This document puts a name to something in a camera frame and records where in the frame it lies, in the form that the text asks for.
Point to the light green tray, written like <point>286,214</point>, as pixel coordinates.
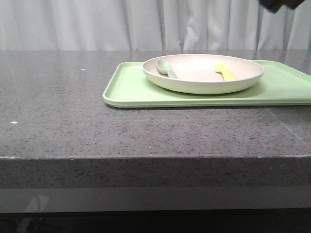
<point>280,85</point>

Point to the yellow plastic fork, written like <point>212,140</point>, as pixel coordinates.
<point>222,69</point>

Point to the grey curtain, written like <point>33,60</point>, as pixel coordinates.
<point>152,25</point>

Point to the white round plate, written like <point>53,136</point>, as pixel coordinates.
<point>196,74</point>

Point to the sage green spoon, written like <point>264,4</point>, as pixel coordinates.
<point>166,68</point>

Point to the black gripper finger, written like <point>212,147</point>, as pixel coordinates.
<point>273,6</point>

